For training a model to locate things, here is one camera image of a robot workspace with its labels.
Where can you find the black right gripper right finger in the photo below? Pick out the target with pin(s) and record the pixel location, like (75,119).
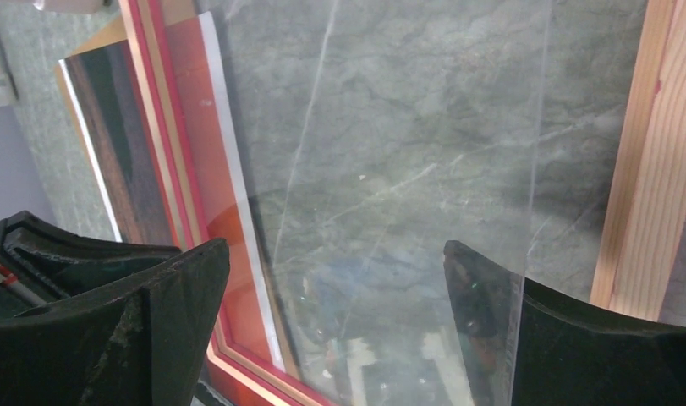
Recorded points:
(524,343)

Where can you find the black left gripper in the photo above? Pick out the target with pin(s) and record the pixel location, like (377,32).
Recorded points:
(42,264)

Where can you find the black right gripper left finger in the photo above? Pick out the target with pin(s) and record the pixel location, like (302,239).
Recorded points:
(138,341)

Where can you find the pink picture frame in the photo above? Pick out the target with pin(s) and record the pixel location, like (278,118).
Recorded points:
(586,74)

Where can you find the sunset photo print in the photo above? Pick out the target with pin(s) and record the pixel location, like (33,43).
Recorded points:
(106,103)

